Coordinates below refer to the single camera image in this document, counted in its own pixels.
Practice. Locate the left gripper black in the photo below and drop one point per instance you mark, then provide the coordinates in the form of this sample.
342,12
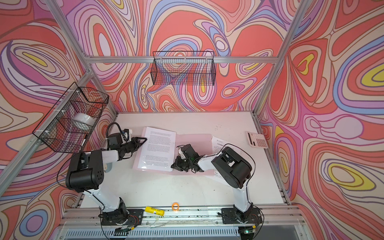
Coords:
135,142

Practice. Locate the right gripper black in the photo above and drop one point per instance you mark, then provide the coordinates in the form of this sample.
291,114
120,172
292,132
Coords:
177,164

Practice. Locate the printed paper sheet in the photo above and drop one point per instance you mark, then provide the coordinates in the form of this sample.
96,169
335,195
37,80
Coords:
217,145
157,154

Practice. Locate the pink folder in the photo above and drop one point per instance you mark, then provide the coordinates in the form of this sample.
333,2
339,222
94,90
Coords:
195,145

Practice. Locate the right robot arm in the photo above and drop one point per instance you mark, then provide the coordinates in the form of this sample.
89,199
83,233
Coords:
232,167

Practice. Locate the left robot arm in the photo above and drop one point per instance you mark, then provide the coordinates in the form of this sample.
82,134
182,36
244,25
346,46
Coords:
86,175

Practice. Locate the grey blue stapler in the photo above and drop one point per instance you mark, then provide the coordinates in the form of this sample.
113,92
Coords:
107,167

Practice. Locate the yellow glue stick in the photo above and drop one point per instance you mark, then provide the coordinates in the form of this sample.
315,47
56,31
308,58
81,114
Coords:
155,211

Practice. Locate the white tape roll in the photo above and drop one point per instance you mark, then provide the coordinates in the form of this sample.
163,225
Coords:
83,120

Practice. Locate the pink calculator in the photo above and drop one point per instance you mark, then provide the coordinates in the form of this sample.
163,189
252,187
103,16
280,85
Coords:
257,140

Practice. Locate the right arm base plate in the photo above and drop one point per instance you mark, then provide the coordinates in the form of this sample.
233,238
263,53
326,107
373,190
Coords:
234,216

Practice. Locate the black wire basket back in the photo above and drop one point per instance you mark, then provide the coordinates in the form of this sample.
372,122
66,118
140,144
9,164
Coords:
183,68

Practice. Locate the black wire basket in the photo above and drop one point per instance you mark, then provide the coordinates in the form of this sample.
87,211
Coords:
183,68
58,132

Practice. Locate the black wire basket left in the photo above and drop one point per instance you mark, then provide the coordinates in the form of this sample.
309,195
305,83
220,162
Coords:
58,132

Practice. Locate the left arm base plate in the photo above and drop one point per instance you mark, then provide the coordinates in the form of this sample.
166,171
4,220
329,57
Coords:
132,218

